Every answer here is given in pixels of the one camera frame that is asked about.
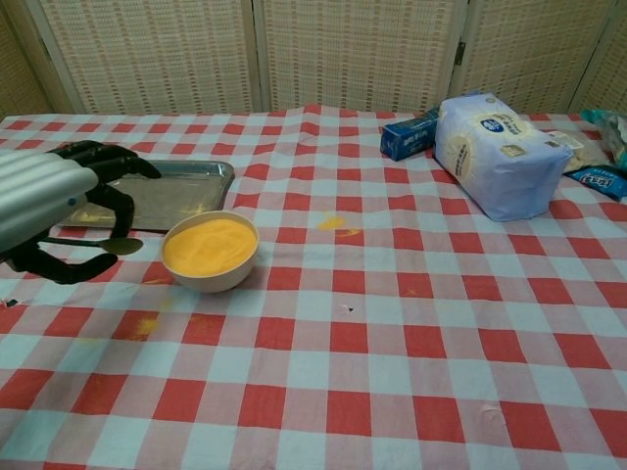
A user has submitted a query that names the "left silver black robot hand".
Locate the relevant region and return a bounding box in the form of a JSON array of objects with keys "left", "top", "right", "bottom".
[{"left": 0, "top": 140, "right": 164, "bottom": 286}]

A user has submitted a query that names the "black spoon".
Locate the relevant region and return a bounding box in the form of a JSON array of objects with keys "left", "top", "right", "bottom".
[{"left": 44, "top": 236, "right": 145, "bottom": 257}]

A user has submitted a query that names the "rectangular steel tray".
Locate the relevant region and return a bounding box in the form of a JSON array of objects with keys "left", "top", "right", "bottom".
[{"left": 52, "top": 159, "right": 236, "bottom": 233}]

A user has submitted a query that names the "bowl of yellow powder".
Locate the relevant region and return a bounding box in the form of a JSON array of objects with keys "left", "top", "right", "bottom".
[{"left": 160, "top": 211, "right": 260, "bottom": 295}]

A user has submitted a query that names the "woven folding screen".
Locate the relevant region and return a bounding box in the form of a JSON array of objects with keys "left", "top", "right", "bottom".
[{"left": 0, "top": 0, "right": 627, "bottom": 119}]

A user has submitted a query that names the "red white checkered tablecloth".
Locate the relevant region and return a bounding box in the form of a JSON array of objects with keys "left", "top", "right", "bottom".
[{"left": 0, "top": 104, "right": 627, "bottom": 470}]

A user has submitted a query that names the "dark blue long box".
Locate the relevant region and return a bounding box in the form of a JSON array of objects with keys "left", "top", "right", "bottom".
[{"left": 380, "top": 108, "right": 443, "bottom": 164}]

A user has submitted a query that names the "pale blue flour bag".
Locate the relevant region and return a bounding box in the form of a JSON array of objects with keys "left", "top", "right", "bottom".
[{"left": 432, "top": 91, "right": 575, "bottom": 223}]

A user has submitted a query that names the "beige snack packet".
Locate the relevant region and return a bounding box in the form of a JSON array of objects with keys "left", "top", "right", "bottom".
[{"left": 542, "top": 127, "right": 614, "bottom": 173}]

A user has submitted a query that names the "small blue snack packet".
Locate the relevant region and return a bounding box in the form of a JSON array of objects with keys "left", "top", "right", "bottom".
[{"left": 562, "top": 164, "right": 627, "bottom": 204}]

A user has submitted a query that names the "teal clear food bag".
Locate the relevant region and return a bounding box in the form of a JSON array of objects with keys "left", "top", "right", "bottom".
[{"left": 580, "top": 109, "right": 627, "bottom": 170}]

